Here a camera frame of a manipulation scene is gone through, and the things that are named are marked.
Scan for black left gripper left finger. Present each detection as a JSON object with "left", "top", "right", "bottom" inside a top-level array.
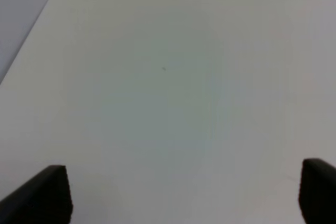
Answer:
[{"left": 1, "top": 165, "right": 73, "bottom": 224}]

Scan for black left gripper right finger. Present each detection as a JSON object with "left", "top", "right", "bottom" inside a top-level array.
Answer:
[{"left": 298, "top": 158, "right": 335, "bottom": 224}]

